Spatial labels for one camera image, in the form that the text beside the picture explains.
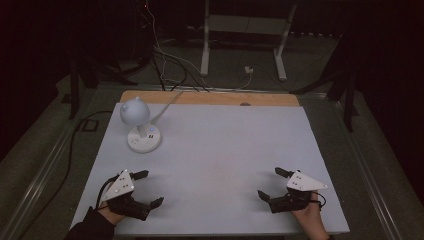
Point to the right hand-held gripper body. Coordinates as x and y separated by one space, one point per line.
293 200

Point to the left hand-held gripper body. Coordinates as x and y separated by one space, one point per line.
124 203

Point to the person's left hand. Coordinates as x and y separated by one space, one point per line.
111 215

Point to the person's right hand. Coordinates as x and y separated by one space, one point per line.
310 220

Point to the white table mat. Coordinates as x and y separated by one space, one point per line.
216 160

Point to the white round-headed desk lamp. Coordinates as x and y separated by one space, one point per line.
135 112

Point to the black tripod stand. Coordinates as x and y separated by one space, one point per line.
74 96
349 106

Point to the small white plug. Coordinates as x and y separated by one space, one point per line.
248 70

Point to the white metal stand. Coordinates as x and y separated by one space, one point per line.
205 50

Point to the black square floor bracket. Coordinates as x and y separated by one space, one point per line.
83 125

